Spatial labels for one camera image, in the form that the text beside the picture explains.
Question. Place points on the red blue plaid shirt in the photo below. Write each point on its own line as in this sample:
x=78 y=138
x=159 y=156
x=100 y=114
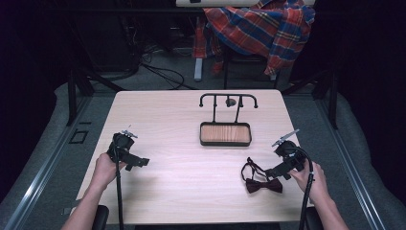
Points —
x=265 y=27

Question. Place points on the person's right hand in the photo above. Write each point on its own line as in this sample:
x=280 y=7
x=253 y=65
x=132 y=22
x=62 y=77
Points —
x=314 y=183

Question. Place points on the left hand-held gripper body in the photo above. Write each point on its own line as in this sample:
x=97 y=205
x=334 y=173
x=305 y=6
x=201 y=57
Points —
x=123 y=144

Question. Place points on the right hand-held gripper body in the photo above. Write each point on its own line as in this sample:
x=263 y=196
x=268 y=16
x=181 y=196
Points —
x=292 y=156

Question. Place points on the black metal stand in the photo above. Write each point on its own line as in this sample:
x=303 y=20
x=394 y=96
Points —
x=72 y=99
x=333 y=99

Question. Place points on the black rack with wooden tray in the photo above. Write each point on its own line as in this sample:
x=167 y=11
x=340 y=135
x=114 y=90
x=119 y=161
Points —
x=225 y=134

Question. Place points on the dark red bow tie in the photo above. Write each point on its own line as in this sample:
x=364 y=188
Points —
x=263 y=185

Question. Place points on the person's left hand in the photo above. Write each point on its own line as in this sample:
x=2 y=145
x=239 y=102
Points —
x=105 y=169

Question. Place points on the black chair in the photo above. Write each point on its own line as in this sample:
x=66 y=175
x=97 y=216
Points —
x=228 y=68

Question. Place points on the black chair armrest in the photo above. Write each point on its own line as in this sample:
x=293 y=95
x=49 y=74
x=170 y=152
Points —
x=101 y=218
x=313 y=219

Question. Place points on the white background table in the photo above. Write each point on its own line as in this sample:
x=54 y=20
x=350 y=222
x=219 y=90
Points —
x=217 y=3

